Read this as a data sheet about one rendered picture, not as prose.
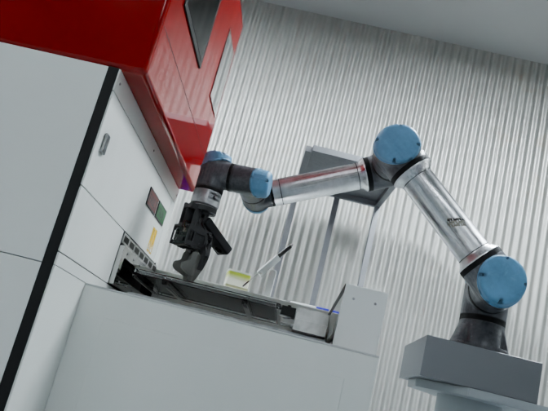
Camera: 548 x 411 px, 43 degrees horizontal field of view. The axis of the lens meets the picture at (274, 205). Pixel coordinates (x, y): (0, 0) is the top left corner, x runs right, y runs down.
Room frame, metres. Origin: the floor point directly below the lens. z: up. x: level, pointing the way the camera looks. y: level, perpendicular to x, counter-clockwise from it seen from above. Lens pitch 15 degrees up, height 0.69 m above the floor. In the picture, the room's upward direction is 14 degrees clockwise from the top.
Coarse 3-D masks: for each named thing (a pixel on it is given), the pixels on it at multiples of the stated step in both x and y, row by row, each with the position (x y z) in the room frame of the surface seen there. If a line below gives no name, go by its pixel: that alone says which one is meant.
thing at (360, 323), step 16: (352, 288) 1.47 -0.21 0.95; (352, 304) 1.47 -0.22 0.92; (368, 304) 1.47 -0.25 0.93; (384, 304) 1.47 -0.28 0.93; (352, 320) 1.47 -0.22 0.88; (368, 320) 1.47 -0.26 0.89; (336, 336) 1.47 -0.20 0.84; (352, 336) 1.47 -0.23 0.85; (368, 336) 1.47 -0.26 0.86; (368, 352) 1.47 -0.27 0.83
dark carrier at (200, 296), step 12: (144, 276) 1.72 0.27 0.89; (156, 288) 1.92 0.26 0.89; (180, 288) 1.77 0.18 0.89; (192, 288) 1.71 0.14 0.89; (192, 300) 1.99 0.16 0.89; (204, 300) 1.91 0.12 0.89; (216, 300) 1.84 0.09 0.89; (228, 300) 1.77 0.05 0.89; (240, 300) 1.71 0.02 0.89; (240, 312) 1.99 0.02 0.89; (252, 312) 1.91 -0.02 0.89; (264, 312) 1.84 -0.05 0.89
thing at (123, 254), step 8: (120, 248) 1.62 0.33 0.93; (120, 256) 1.62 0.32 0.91; (128, 256) 1.67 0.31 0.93; (120, 264) 1.63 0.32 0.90; (128, 264) 1.75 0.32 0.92; (136, 264) 1.78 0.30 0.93; (112, 272) 1.62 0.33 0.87; (112, 280) 1.62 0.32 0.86; (120, 280) 1.67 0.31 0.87; (120, 288) 1.69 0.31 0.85; (128, 288) 1.77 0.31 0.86; (152, 288) 2.05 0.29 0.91
